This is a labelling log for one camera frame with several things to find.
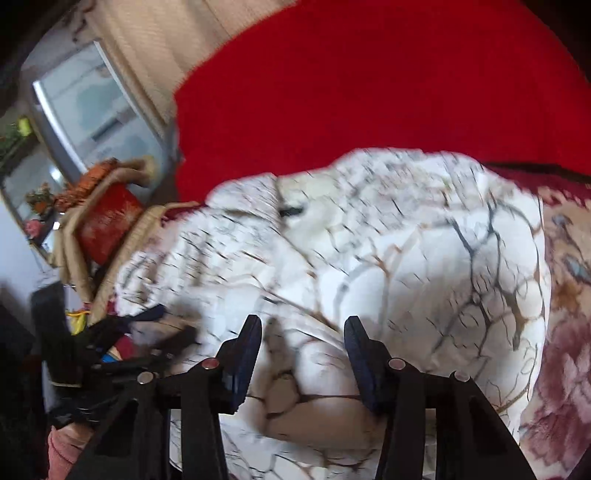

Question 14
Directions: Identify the red blanket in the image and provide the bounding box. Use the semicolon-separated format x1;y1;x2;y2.
173;0;591;204

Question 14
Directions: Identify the green potted plant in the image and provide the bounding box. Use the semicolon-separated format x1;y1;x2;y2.
0;115;37;164

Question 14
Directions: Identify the flowering potted plant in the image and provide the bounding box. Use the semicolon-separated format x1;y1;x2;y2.
25;182;55;219

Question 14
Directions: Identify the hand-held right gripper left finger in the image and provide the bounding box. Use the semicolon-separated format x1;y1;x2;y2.
65;315;264;480

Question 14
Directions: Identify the beige curtain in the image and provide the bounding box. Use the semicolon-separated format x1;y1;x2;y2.
90;0;296;125

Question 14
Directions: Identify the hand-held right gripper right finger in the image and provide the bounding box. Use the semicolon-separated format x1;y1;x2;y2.
344;316;539;480

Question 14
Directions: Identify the orange patterned cushion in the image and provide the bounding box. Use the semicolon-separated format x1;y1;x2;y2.
55;159;121;208

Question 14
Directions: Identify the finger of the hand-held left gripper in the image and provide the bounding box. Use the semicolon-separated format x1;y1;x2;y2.
117;304;168;333
139;325;200;365

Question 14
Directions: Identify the floral bed sheet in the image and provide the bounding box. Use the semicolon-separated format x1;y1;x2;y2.
485;161;591;480

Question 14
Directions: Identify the window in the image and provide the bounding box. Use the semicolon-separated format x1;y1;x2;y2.
2;41;171;222

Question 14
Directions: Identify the red cushion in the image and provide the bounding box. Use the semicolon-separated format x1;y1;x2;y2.
76;184;145;264

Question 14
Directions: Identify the wicker chair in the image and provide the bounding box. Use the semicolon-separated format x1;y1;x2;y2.
53;157;204;324

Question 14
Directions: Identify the person's left forearm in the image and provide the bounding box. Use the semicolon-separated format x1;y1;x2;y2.
47;425;93;480

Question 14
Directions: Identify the white marbled puffer jacket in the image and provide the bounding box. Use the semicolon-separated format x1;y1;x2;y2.
113;148;552;480

